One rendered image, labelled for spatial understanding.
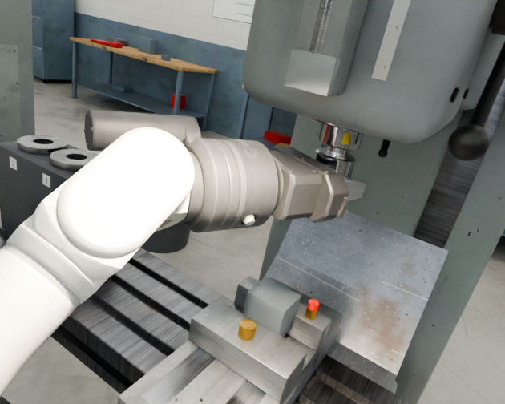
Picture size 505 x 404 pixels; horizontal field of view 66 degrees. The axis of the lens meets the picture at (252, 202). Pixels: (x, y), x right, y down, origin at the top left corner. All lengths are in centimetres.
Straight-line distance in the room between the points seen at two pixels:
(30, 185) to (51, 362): 119
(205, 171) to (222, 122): 540
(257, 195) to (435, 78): 17
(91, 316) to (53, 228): 45
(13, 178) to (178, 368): 52
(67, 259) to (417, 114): 28
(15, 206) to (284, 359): 61
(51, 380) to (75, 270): 159
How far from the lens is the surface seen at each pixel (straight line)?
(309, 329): 59
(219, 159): 33
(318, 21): 33
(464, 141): 35
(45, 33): 759
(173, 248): 259
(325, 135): 44
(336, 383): 69
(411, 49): 35
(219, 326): 54
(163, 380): 53
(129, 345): 66
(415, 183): 83
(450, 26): 35
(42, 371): 189
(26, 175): 84
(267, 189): 35
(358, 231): 86
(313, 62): 32
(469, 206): 83
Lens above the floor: 137
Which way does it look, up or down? 23 degrees down
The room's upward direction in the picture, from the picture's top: 12 degrees clockwise
